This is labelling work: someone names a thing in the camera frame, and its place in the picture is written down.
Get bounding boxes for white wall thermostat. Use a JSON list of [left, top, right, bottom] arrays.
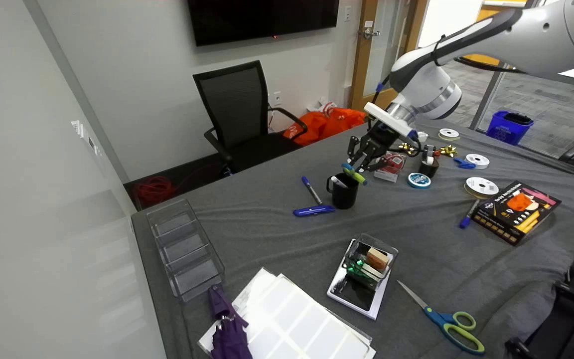
[[69, 117, 98, 157]]

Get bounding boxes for white ribbon spool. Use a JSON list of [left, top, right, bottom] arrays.
[[465, 151, 493, 169], [465, 175, 503, 199], [437, 125, 463, 141]]

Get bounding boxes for clear plastic bins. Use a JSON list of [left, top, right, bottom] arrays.
[[146, 199, 228, 303]]

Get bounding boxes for grey metal pole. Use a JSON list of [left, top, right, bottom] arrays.
[[467, 67, 503, 131]]

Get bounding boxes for grey tablecloth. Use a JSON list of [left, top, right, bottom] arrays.
[[130, 101, 574, 359]]

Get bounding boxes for blue tape roll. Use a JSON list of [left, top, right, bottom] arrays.
[[405, 169, 435, 191]]

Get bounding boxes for black box with orange print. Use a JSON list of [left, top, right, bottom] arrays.
[[471, 179, 563, 247]]

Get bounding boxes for blue gift bow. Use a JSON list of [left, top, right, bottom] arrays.
[[451, 155, 477, 171]]

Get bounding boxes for black mesh office chair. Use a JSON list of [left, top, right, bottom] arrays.
[[192, 58, 312, 175]]

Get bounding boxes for orange bag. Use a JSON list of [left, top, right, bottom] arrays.
[[282, 105, 370, 149]]

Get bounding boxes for blue bin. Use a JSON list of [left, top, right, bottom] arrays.
[[485, 109, 537, 147]]

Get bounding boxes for green blue handled scissors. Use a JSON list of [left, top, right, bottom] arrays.
[[344, 163, 370, 187], [395, 277, 489, 357]]

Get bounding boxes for black tape dispenser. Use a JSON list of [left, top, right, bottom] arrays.
[[417, 147, 443, 179]]

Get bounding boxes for red cable at wall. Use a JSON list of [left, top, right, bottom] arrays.
[[306, 97, 340, 115]]

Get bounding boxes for grey pen with blue cap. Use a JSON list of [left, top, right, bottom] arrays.
[[300, 173, 326, 207]]

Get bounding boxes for clear plastic stationery box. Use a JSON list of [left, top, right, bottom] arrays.
[[326, 233, 401, 321]]

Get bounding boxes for clear bag with red items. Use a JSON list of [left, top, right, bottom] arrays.
[[374, 151, 409, 185]]

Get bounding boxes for purple cloth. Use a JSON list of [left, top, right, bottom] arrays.
[[208, 285, 256, 359]]

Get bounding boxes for black pen holder cup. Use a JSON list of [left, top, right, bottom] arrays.
[[326, 171, 362, 211]]

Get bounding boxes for wooden framed glass door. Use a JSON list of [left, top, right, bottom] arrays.
[[350, 0, 431, 115]]

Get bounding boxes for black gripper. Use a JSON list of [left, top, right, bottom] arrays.
[[346, 99, 415, 177]]

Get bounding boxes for red coiled cable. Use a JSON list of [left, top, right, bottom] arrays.
[[134, 173, 184, 209]]

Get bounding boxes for black wall television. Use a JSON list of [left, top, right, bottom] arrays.
[[186, 0, 344, 48]]

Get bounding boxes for blue marker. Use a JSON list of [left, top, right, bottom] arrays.
[[292, 203, 338, 219]]

